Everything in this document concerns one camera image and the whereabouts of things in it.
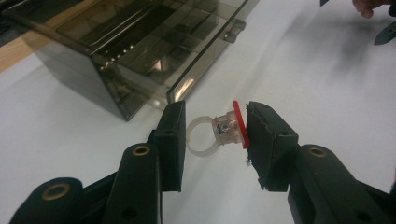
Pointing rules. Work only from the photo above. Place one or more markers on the smoky transparent drawer box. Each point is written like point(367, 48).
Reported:
point(124, 46)

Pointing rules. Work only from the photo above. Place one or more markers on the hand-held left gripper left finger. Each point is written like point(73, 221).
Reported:
point(169, 149)

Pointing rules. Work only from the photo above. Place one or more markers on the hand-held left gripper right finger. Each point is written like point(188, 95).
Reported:
point(274, 149)

